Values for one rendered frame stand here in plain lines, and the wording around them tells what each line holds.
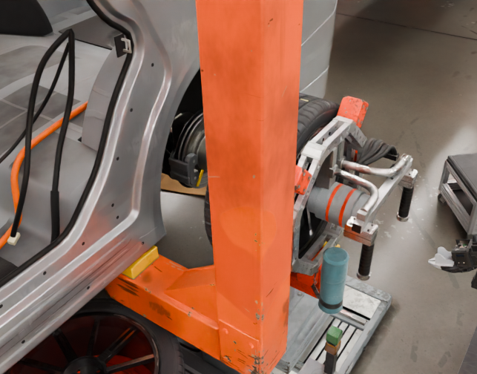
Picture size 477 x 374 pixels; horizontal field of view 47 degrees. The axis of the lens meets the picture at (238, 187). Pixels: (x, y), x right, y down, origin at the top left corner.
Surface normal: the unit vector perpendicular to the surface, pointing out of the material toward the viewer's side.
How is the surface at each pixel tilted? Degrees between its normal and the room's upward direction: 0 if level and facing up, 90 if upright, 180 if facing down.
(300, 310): 0
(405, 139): 0
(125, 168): 90
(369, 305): 0
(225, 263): 90
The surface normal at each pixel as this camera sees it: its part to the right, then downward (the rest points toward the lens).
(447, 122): -0.03, -0.80
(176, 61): 0.82, 0.32
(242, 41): -0.57, 0.50
